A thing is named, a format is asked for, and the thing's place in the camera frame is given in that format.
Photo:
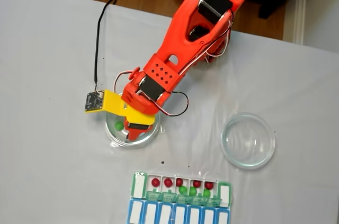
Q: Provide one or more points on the clear glass bowl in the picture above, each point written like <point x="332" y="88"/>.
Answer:
<point x="111" y="131"/>
<point x="249" y="142"/>

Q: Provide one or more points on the white table cloth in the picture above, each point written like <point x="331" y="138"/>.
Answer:
<point x="53" y="75"/>

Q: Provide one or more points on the weekly pill organizer box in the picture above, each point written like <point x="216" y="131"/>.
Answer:
<point x="148" y="213"/>

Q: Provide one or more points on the red pill ball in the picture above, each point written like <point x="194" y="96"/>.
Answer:
<point x="179" y="181"/>
<point x="155" y="181"/>
<point x="208" y="184"/>
<point x="196" y="183"/>
<point x="168" y="182"/>

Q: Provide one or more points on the white door trim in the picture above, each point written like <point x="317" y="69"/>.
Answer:
<point x="299" y="9"/>

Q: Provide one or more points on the camera board on yellow mount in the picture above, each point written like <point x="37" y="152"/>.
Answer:
<point x="92" y="100"/>

